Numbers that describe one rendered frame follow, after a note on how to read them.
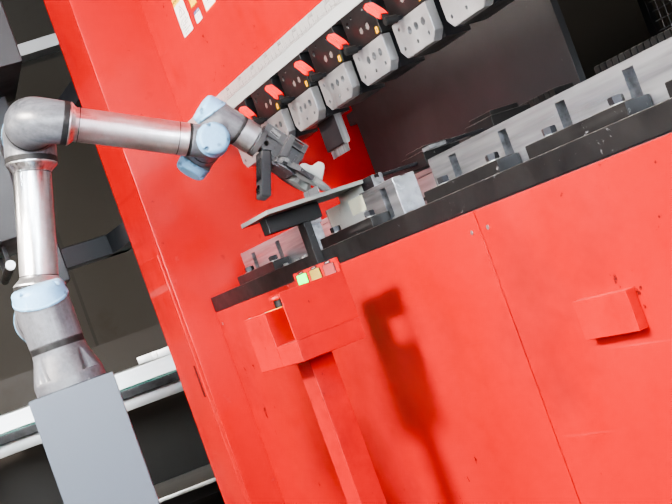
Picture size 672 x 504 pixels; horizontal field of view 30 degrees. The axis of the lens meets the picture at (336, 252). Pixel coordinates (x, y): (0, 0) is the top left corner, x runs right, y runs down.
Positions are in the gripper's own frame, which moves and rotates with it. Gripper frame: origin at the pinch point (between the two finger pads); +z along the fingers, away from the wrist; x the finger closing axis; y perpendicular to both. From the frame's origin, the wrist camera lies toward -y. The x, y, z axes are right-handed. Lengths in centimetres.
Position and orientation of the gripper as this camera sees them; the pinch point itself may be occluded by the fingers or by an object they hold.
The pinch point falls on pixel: (319, 192)
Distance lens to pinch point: 303.9
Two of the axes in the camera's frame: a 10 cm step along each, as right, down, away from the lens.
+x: -4.0, 1.7, 9.0
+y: 4.2, -8.4, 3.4
